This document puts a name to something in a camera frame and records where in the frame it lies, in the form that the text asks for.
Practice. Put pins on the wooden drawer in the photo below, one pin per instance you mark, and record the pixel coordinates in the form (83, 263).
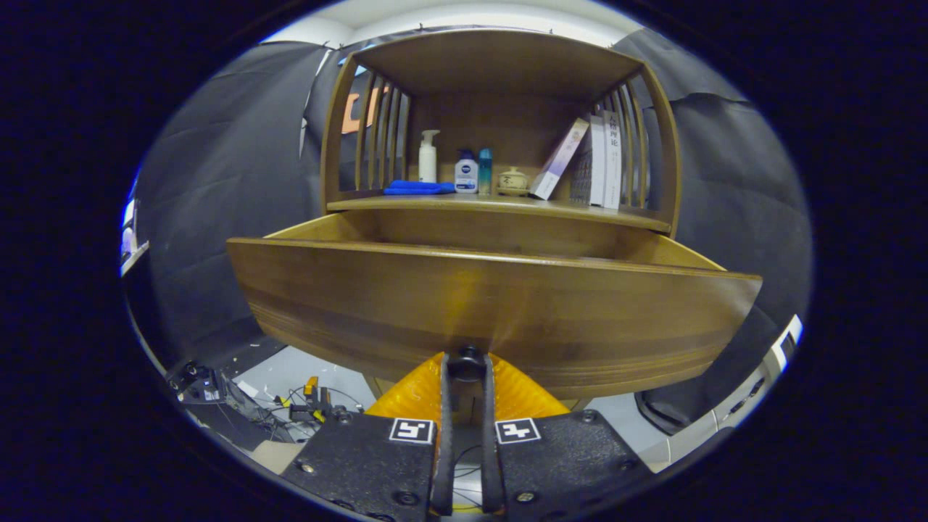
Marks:
(435, 304)

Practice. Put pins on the white lotion bottle blue cap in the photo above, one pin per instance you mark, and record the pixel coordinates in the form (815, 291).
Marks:
(466, 177)

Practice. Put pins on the wooden cabinet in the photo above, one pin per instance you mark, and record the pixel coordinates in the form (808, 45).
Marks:
(500, 65)

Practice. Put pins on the purple white book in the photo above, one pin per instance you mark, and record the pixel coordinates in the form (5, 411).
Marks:
(558, 163)

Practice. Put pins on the slim teal bottle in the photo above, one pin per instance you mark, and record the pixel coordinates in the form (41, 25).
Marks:
(485, 174)

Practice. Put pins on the yellow black clamp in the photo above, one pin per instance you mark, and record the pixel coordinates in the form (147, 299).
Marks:
(312, 386)

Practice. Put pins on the patterned cover book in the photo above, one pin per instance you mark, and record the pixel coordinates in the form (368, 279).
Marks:
(582, 177)

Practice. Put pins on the ceramic lidded tea cup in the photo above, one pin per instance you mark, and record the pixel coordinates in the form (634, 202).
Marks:
(513, 181)

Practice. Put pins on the cardboard piece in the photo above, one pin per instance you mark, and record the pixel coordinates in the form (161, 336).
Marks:
(275, 457)

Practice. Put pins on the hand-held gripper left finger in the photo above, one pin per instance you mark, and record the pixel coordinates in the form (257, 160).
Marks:
(362, 464)

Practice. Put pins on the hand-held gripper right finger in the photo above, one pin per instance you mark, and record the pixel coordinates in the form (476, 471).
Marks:
(565, 464)

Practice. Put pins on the black floor equipment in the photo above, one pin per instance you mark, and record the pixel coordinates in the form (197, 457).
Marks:
(210, 384)

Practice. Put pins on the folded blue cloth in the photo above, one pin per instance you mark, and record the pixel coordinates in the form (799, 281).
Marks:
(417, 188)

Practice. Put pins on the white pump bottle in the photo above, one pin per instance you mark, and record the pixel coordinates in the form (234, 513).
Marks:
(428, 163)

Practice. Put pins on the white device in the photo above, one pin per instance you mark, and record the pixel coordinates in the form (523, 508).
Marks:
(754, 384)

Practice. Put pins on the wooden countertop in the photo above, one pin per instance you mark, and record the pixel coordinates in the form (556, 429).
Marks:
(464, 204)

